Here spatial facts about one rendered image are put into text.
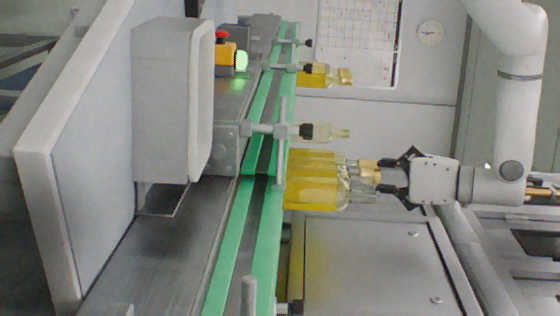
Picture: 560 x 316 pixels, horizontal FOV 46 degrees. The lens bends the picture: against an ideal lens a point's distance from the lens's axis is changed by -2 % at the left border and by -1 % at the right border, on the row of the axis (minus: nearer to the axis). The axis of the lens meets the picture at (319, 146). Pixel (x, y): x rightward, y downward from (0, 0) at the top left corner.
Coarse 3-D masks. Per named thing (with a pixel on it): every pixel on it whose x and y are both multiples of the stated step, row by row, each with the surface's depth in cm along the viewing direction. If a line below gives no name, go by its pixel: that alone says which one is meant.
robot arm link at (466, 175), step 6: (462, 168) 135; (468, 168) 135; (474, 168) 135; (462, 174) 134; (468, 174) 134; (462, 180) 134; (468, 180) 133; (462, 186) 134; (468, 186) 133; (462, 192) 134; (468, 192) 134; (462, 198) 135; (468, 198) 134; (462, 204) 138
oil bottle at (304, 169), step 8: (288, 168) 132; (296, 168) 132; (304, 168) 133; (312, 168) 133; (320, 168) 133; (328, 168) 134; (336, 168) 134; (320, 176) 131; (328, 176) 131; (336, 176) 131; (344, 176) 132
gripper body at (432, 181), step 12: (432, 156) 138; (420, 168) 136; (432, 168) 136; (444, 168) 135; (456, 168) 135; (420, 180) 137; (432, 180) 136; (444, 180) 135; (456, 180) 134; (408, 192) 139; (420, 192) 138; (432, 192) 137; (444, 192) 136; (456, 192) 134; (420, 204) 139; (432, 204) 138; (444, 204) 137
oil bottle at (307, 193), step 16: (288, 176) 129; (304, 176) 130; (288, 192) 126; (304, 192) 126; (320, 192) 126; (336, 192) 126; (288, 208) 127; (304, 208) 127; (320, 208) 127; (336, 208) 127
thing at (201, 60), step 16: (208, 32) 105; (192, 48) 90; (208, 48) 106; (192, 64) 90; (208, 64) 107; (192, 80) 91; (208, 80) 108; (192, 96) 92; (208, 96) 108; (192, 112) 92; (208, 112) 109; (192, 128) 93; (208, 128) 110; (192, 144) 94; (208, 144) 110; (192, 160) 95; (192, 176) 96
